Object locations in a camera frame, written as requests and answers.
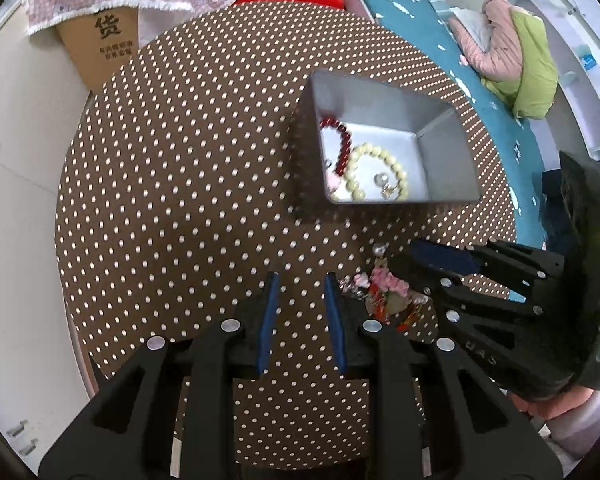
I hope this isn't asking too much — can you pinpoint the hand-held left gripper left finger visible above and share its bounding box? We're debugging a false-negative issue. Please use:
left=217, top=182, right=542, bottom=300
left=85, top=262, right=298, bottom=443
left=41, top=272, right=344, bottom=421
left=37, top=271, right=281, bottom=480

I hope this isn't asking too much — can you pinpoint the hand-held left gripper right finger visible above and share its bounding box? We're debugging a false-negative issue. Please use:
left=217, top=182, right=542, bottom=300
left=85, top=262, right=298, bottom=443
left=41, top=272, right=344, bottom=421
left=324, top=271, right=563, bottom=480

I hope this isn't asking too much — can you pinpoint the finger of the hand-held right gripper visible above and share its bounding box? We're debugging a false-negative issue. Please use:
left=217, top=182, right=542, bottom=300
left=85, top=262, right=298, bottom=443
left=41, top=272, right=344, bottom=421
left=389, top=255, right=581, bottom=397
left=409, top=239, right=566, bottom=306

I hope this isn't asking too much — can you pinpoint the grey metal tin box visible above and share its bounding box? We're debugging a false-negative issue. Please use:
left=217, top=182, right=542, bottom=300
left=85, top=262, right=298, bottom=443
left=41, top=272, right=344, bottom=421
left=289, top=71, right=482, bottom=206

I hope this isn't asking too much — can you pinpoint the cream bead bracelet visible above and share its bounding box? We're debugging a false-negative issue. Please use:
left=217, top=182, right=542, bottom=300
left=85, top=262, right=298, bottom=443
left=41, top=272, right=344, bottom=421
left=332, top=143, right=411, bottom=202

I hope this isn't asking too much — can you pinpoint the red bead bracelet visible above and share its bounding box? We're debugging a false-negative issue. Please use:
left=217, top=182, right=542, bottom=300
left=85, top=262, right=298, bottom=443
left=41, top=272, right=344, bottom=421
left=320, top=117, right=355, bottom=176

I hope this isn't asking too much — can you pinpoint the person's right hand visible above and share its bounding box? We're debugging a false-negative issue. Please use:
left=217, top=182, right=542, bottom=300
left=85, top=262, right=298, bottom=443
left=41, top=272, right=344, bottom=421
left=510, top=391, right=588, bottom=423

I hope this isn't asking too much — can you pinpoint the dark blue clothing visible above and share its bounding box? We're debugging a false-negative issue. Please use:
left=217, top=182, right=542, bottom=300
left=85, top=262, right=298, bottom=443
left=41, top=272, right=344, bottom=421
left=540, top=170, right=581, bottom=252

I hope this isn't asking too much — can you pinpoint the teal bed sheet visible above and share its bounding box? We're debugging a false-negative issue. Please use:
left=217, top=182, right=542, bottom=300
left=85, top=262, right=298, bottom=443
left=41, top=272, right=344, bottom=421
left=347, top=0, right=548, bottom=256

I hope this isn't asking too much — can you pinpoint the round polka-dot brown table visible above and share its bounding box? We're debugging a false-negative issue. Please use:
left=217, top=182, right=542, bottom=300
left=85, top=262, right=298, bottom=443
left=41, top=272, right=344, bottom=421
left=55, top=2, right=518, bottom=471

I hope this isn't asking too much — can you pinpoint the green quilt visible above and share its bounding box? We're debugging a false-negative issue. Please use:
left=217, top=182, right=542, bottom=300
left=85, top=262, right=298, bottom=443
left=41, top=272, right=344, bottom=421
left=482, top=10, right=559, bottom=121

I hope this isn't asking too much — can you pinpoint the pink padded jacket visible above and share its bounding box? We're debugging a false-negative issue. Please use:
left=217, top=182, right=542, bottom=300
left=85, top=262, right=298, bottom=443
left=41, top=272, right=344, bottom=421
left=447, top=0, right=523, bottom=81

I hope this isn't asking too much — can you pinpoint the white low cabinet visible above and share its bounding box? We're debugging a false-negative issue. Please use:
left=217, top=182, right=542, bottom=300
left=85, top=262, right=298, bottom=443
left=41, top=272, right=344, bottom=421
left=0, top=25, right=111, bottom=463

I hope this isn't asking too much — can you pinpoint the brown cardboard box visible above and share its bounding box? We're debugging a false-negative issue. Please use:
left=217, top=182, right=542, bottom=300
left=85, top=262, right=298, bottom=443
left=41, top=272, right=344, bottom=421
left=55, top=4, right=141, bottom=93

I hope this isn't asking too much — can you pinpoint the teal bunk bed frame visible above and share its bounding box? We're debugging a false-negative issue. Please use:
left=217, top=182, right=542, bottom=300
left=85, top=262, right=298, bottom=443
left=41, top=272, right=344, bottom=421
left=340, top=0, right=600, bottom=161

